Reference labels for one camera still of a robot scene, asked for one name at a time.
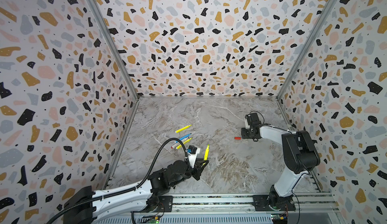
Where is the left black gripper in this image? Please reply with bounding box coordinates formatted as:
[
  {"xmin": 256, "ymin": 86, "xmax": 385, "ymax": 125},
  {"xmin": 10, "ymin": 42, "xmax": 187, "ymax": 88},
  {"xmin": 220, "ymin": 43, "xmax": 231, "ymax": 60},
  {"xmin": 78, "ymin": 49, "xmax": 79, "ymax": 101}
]
[{"xmin": 170, "ymin": 158, "xmax": 209, "ymax": 188}]

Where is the yellow highlighter pen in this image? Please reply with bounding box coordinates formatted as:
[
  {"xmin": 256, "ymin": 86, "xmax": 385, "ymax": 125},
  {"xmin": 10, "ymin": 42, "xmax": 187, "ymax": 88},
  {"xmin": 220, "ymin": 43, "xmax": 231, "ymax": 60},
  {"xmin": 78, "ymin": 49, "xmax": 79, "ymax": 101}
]
[
  {"xmin": 204, "ymin": 145, "xmax": 210, "ymax": 161},
  {"xmin": 176, "ymin": 137, "xmax": 192, "ymax": 149},
  {"xmin": 175, "ymin": 124, "xmax": 191, "ymax": 133}
]

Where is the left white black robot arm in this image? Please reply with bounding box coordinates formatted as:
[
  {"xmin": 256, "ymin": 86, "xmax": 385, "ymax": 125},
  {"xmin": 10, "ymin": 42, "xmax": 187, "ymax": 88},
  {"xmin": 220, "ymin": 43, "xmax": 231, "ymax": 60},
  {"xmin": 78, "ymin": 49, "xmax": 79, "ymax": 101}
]
[{"xmin": 63, "ymin": 158, "xmax": 209, "ymax": 224}]

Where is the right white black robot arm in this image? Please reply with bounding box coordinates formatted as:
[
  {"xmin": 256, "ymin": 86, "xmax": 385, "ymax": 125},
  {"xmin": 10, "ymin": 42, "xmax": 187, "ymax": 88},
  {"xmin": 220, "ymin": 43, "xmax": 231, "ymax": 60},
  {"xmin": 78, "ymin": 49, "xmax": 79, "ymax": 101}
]
[{"xmin": 241, "ymin": 111, "xmax": 320, "ymax": 211}]

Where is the blue pen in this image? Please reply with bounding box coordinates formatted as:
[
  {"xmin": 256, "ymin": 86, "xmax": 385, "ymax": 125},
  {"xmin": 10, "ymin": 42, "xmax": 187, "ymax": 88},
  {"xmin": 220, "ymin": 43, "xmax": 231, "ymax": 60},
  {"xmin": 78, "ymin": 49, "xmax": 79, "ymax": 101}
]
[{"xmin": 179, "ymin": 133, "xmax": 191, "ymax": 142}]

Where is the red white pen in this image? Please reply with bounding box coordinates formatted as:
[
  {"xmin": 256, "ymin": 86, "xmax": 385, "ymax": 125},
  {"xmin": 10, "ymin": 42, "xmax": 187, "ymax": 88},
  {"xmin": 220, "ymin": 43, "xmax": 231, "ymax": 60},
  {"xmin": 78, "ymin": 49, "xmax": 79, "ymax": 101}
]
[{"xmin": 171, "ymin": 142, "xmax": 181, "ymax": 149}]

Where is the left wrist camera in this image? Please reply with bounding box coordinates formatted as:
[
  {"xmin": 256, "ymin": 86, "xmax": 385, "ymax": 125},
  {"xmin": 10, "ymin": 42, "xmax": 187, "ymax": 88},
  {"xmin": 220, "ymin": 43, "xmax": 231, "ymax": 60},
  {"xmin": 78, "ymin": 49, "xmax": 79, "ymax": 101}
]
[{"xmin": 187, "ymin": 145, "xmax": 201, "ymax": 168}]

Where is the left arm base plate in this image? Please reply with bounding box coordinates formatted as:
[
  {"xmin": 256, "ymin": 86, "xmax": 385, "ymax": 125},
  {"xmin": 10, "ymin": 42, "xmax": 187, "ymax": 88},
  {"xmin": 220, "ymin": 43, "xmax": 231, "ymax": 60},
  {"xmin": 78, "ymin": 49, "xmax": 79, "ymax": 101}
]
[{"xmin": 143, "ymin": 195, "xmax": 173, "ymax": 213}]

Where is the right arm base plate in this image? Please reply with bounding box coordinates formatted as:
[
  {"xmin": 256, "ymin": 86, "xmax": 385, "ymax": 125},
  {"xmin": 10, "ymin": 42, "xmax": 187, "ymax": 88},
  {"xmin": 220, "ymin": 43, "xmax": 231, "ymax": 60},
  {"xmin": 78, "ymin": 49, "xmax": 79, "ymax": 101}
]
[{"xmin": 253, "ymin": 195, "xmax": 296, "ymax": 212}]

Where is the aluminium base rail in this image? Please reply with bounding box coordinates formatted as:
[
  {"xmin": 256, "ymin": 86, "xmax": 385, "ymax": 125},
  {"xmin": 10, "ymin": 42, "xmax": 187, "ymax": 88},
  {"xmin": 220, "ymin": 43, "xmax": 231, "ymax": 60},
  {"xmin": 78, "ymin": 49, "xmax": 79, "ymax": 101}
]
[{"xmin": 95, "ymin": 193, "xmax": 345, "ymax": 224}]

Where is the black corrugated cable conduit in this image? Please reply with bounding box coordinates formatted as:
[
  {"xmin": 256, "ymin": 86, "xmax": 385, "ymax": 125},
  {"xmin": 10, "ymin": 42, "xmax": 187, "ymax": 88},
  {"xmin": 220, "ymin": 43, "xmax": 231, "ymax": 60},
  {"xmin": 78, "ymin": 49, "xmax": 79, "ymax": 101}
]
[{"xmin": 45, "ymin": 137, "xmax": 189, "ymax": 224}]

